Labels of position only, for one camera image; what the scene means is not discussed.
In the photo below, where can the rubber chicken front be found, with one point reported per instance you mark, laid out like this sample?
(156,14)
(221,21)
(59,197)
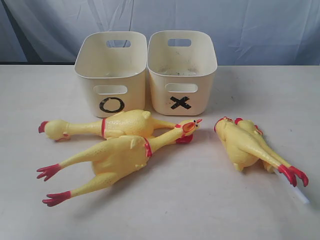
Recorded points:
(116,158)

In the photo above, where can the rubber chicken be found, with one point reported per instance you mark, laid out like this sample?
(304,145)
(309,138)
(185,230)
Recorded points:
(116,158)
(133,122)

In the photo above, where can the headless rubber chicken body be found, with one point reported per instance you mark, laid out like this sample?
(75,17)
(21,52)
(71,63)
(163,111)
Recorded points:
(242,148)

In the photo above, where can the detached chicken head with tube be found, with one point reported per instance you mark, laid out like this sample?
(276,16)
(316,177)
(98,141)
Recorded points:
(284,167)

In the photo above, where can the rubber chicken lying rear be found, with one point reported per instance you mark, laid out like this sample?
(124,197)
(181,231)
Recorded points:
(133,122)

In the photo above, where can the cream bin marked X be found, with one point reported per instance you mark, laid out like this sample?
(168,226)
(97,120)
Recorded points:
(182,65)

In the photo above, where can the cream bin marked O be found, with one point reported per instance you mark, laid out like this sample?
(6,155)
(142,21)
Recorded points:
(111,67)

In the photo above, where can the grey backdrop curtain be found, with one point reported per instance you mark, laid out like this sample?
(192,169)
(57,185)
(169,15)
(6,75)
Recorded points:
(244,32)

